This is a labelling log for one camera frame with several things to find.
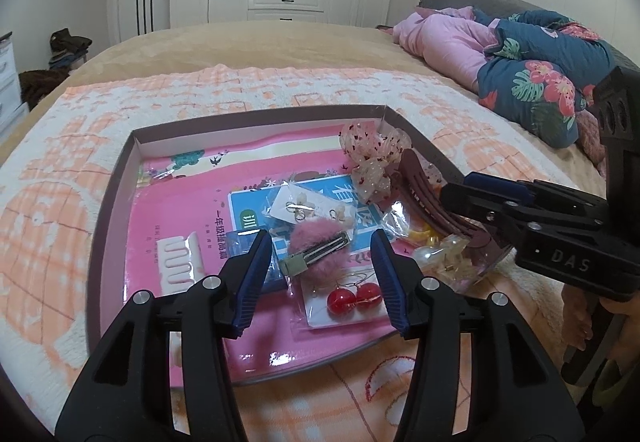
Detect pink fuzzy hair clip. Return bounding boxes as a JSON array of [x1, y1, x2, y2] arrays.
[[277, 221, 356, 280]]

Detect clear packet of yellow jewelry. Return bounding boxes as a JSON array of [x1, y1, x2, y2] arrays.
[[382, 207, 506, 293]]

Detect maroon hair claw clip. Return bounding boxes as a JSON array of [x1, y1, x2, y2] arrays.
[[395, 149, 501, 247]]

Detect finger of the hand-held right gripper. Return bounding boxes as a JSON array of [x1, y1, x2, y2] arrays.
[[462, 172, 608, 219], [440, 183, 551, 247]]

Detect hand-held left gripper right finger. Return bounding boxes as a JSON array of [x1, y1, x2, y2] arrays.
[[370, 229, 586, 442]]

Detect pile of dark clothes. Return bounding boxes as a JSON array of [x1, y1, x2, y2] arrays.
[[49, 28, 93, 70]]

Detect person's right hand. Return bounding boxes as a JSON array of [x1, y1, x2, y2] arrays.
[[561, 282, 640, 373]]

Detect peach white patterned blanket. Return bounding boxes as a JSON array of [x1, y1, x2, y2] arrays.
[[0, 64, 601, 442]]

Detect red ball earrings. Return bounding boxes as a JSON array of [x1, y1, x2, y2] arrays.
[[305, 272, 396, 330]]

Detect white comb hair clip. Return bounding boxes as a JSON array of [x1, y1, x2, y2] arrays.
[[164, 232, 208, 297]]

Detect small pale earrings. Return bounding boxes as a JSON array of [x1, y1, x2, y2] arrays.
[[325, 202, 357, 229]]

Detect teal floral quilt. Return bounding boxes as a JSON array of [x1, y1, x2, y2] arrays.
[[472, 10, 618, 150]]

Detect clear packet of pale earrings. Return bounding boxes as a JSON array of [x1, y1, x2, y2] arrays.
[[265, 182, 326, 225]]

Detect small clear earring packet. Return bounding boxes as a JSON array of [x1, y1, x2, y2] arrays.
[[150, 165, 183, 183]]

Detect pink duvet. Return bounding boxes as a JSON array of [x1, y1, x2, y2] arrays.
[[392, 6, 501, 92]]

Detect bed with beige cover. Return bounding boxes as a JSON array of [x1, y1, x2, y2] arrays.
[[0, 19, 640, 442]]

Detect shallow cardboard box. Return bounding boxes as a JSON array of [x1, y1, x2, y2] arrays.
[[86, 104, 501, 391]]

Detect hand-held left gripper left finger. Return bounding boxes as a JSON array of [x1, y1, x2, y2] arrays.
[[54, 229, 274, 442]]

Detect white drawer cabinet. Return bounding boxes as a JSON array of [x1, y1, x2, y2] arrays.
[[0, 34, 28, 133]]

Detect sheer dotted hair bow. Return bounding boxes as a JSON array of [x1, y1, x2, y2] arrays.
[[339, 119, 443, 203]]

